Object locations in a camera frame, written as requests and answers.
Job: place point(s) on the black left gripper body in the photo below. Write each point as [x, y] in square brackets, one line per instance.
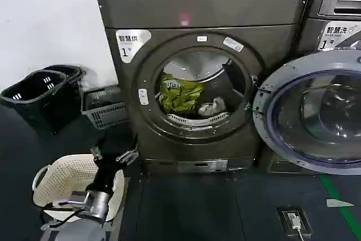
[105, 174]

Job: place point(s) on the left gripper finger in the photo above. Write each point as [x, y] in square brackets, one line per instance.
[127, 156]
[97, 154]

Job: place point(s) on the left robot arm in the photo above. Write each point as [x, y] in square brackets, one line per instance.
[81, 228]

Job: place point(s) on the white perforated laundry basket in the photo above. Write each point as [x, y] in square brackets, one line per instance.
[65, 176]

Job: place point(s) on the grey slotted plastic basket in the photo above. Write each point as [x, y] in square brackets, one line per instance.
[104, 111]

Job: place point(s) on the large black plastic basket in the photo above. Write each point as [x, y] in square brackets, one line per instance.
[39, 105]

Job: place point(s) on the green garment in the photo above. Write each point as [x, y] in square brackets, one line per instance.
[180, 94]

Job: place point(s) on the white crumpled garment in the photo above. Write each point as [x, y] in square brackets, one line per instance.
[210, 108]

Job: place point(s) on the dark garment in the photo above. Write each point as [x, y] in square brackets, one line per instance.
[227, 83]

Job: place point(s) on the grey front-load dryer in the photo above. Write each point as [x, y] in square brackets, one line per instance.
[203, 6]

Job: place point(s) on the black floor socket box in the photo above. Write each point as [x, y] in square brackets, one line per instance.
[306, 221]

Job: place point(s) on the round glass dryer door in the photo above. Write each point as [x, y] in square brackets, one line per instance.
[316, 111]

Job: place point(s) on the green floor tape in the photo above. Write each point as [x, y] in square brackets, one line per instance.
[338, 196]

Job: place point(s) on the white arrow floor sticker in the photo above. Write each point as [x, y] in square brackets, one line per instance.
[338, 203]

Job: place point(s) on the grey washer with label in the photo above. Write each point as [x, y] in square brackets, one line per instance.
[313, 35]

